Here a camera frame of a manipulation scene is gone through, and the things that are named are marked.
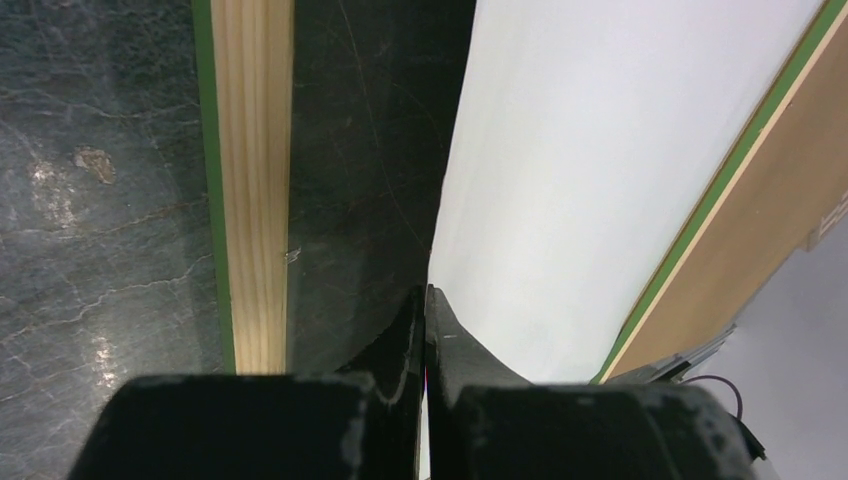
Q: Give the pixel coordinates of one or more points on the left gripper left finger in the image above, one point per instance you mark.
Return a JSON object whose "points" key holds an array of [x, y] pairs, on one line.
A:
{"points": [[360, 421]]}

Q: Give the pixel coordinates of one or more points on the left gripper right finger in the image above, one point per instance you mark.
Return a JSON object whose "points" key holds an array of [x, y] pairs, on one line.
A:
{"points": [[488, 422]]}

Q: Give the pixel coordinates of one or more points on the brown frame backing board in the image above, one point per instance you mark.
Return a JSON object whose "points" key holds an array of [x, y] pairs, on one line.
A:
{"points": [[795, 174]]}

